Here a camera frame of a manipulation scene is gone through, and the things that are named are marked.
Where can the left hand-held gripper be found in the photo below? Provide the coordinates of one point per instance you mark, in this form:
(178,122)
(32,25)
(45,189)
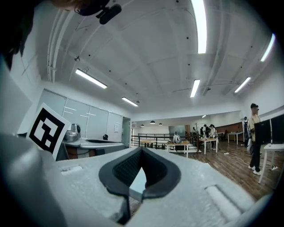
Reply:
(47,130)

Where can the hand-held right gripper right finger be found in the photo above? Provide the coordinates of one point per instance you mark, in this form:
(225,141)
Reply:
(188,199)

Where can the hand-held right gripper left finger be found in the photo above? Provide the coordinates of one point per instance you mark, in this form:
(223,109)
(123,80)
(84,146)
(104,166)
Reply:
(88,188)

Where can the grey counter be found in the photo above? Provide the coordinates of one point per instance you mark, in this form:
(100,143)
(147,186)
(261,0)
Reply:
(99,144)

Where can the small black round object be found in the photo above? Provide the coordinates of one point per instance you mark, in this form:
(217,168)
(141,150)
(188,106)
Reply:
(105,137)

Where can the wooden table with white legs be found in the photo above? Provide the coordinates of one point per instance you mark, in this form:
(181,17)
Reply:
(177,144)

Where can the white paper notice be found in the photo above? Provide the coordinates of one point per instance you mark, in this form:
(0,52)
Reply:
(116,128)

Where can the long ceiling light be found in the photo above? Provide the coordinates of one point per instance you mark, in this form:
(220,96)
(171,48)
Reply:
(199,24)
(91,78)
(195,88)
(268,47)
(129,101)
(242,84)

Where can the black metal railing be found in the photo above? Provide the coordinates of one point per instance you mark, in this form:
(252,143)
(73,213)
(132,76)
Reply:
(155,138)

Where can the round wooden table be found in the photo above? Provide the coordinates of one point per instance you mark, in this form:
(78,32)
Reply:
(148,142)

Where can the long white table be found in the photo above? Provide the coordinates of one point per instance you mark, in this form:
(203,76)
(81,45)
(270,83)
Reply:
(235,133)

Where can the white desk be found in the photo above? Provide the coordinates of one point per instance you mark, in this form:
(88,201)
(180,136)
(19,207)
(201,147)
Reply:
(274,147)

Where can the black monitor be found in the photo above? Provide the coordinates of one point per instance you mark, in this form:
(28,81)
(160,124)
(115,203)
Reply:
(262,131)
(277,128)

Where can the glass partition wall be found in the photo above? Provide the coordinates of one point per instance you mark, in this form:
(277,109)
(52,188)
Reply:
(88,119)

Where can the black head-mounted camera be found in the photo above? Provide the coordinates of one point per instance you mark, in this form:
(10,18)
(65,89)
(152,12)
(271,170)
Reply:
(109,14)

